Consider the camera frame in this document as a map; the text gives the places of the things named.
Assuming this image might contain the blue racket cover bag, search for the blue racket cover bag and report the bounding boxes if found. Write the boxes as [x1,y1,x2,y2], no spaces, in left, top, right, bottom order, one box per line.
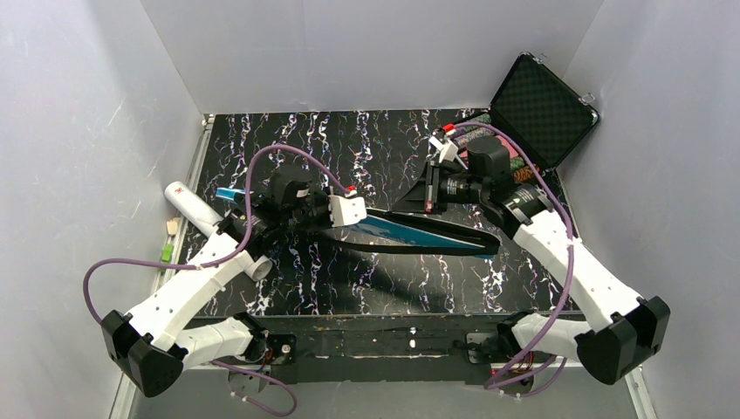
[250,208,500,258]

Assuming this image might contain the silver shuttlecock tube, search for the silver shuttlecock tube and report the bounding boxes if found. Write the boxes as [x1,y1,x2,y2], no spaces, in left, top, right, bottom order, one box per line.
[164,181,272,282]

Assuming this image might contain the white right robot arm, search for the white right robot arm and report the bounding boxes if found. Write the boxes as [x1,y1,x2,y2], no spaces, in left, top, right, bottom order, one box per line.
[393,136,670,384]

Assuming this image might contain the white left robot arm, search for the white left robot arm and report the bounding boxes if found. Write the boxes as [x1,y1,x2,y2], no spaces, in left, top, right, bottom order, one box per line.
[99,166,367,397]

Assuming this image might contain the black poker chip case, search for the black poker chip case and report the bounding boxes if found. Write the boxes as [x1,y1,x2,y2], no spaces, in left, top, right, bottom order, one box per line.
[468,52,600,178]

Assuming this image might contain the beige wooden block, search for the beige wooden block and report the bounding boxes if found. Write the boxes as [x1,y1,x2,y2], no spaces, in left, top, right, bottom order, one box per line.
[166,217,181,237]

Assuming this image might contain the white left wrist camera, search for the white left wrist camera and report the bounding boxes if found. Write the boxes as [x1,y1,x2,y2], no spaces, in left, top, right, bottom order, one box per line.
[328,194,367,228]

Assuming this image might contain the green clip on rail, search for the green clip on rail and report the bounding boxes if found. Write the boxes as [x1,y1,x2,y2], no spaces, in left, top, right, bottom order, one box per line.
[160,243,174,264]

